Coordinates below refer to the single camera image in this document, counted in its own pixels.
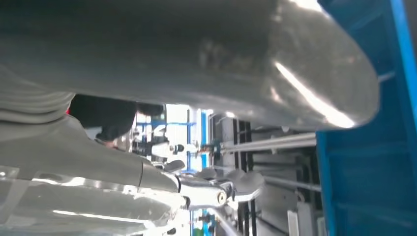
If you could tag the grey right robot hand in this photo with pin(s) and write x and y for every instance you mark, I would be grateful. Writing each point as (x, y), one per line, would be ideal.
(81, 182)

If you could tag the blue metal shelf rack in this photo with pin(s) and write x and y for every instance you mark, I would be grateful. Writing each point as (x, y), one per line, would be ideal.
(365, 179)
(203, 130)

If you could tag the person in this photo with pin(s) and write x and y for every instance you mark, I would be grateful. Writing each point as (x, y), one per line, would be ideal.
(107, 114)

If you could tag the chrome horizontal tube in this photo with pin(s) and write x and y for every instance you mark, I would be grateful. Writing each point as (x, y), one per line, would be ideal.
(270, 141)

